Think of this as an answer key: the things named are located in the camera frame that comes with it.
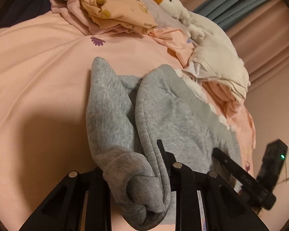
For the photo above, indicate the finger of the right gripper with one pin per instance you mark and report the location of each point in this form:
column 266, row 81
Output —
column 256, row 192

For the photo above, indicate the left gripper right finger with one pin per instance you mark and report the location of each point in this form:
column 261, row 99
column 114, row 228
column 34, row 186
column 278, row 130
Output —
column 206, row 201

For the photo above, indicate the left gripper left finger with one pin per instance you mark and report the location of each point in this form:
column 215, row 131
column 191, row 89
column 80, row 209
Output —
column 77, row 197

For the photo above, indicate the grey New York sweatshirt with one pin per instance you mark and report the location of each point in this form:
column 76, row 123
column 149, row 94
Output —
column 127, row 115

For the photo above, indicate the pink folded garment pile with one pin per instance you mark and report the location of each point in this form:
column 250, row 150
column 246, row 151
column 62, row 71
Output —
column 230, row 98

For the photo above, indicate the white folded garment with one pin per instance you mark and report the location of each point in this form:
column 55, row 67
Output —
column 217, row 63

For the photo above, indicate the white goose plush toy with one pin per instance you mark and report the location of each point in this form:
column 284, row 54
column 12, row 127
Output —
column 201, row 29

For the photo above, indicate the pink printed duvet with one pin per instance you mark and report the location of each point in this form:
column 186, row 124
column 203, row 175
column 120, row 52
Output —
column 45, row 68

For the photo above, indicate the teal curtain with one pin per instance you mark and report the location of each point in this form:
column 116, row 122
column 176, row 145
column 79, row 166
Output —
column 226, row 13

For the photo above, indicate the grey lilac blanket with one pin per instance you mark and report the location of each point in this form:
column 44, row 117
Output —
column 163, row 19

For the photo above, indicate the orange printed folded garment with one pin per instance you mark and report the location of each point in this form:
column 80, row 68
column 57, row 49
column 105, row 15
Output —
column 130, row 14

